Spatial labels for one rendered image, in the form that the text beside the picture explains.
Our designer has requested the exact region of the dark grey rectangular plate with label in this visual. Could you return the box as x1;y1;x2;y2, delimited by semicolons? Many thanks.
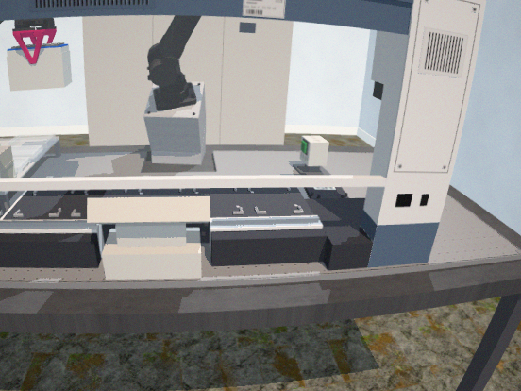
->
305;187;349;199

